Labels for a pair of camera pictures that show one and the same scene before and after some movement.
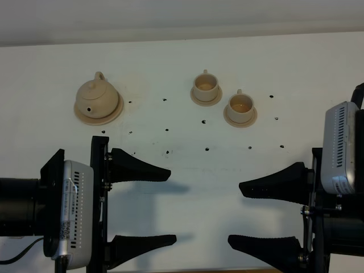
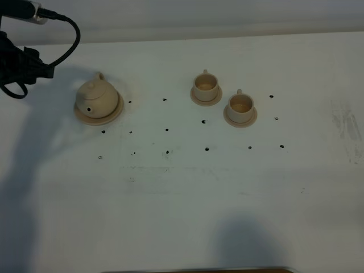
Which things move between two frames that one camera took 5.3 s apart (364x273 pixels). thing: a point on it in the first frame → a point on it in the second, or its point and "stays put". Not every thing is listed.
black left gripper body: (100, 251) → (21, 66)
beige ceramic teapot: (97, 98) stays put
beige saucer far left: (206, 103) stays put
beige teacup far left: (206, 86) stays put
